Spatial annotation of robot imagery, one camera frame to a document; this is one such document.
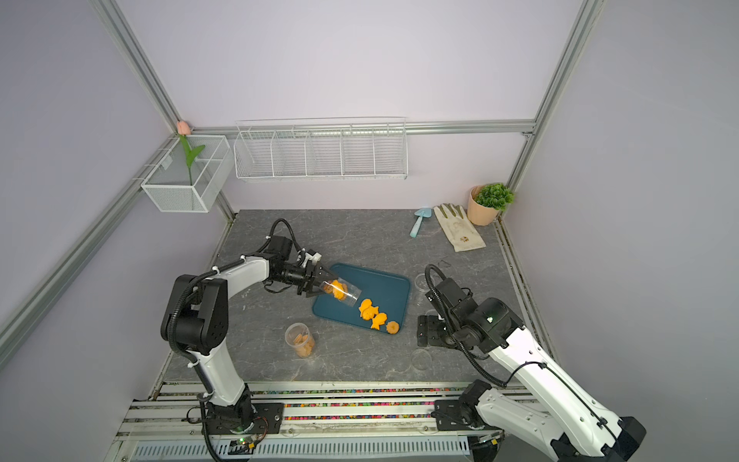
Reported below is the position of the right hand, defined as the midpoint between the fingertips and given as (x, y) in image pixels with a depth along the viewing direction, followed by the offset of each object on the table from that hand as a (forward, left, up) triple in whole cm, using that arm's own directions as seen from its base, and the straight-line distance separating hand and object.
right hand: (432, 332), depth 71 cm
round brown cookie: (+8, +9, -16) cm, 20 cm away
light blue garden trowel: (+57, -4, -16) cm, 59 cm away
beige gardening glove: (+48, -20, -18) cm, 55 cm away
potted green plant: (+52, -27, -5) cm, 59 cm away
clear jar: (+16, +25, -7) cm, 30 cm away
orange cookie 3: (+10, +14, -16) cm, 23 cm away
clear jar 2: (+4, +37, -13) cm, 40 cm away
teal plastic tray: (+20, +10, -17) cm, 28 cm away
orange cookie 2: (+13, +16, -15) cm, 26 cm away
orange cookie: (+16, +18, -16) cm, 29 cm away
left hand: (+17, +27, -6) cm, 33 cm away
